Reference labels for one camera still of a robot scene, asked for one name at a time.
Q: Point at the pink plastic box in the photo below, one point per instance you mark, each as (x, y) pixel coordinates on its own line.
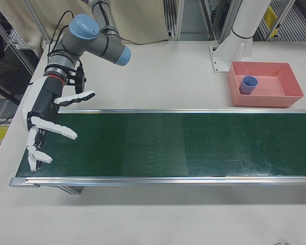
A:
(265, 100)

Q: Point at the yellow black post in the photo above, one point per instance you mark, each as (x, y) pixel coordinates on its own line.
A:
(270, 15)

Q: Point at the beige curtain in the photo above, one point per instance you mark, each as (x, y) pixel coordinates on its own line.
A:
(142, 18)

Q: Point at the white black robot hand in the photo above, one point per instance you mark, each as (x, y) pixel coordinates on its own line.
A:
(44, 102)

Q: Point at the grey metal shelf rack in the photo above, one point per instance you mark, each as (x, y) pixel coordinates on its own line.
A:
(16, 40)

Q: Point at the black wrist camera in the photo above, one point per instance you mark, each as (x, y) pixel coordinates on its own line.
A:
(79, 79)

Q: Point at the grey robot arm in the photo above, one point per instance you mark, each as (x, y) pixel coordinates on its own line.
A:
(97, 46)

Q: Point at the white column with bracket base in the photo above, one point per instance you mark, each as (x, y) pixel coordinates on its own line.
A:
(247, 18)

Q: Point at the pale blue plastic cup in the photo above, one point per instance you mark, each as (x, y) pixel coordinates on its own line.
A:
(247, 88)

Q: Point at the green belt conveyor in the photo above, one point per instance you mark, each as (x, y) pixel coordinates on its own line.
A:
(168, 143)

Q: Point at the aluminium profile frame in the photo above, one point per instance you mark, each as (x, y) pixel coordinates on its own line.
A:
(179, 18)

